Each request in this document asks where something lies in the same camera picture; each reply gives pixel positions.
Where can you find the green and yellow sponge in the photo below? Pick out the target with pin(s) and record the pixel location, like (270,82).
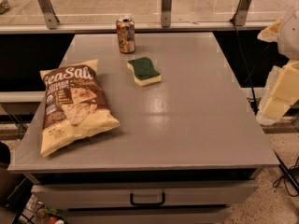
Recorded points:
(144,71)

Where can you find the grey drawer with black handle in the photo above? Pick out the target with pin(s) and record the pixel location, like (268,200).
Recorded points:
(115,195)

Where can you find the dark round object left edge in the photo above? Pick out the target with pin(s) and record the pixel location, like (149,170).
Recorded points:
(4,155)

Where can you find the middle metal rail bracket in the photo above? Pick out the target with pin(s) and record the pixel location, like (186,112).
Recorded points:
(166,13)

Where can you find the left metal rail bracket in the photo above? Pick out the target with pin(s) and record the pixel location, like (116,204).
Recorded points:
(49,15)

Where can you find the right metal rail bracket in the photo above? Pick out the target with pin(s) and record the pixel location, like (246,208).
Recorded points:
(240,16)

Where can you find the metal rail bracket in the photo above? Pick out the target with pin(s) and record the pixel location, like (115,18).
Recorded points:
(49,15)
(166,13)
(240,16)

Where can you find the orange drink can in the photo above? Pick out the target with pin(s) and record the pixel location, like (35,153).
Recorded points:
(126,33)

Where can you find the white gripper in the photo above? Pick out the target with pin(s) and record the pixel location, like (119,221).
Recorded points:
(290,34)

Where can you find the colourful packages on lower shelf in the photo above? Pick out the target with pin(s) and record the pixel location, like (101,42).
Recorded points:
(35,212)

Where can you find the small item top left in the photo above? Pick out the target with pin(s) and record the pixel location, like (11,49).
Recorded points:
(4,6)

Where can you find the sea salt chips bag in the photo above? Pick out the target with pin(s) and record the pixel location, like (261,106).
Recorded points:
(75,106)

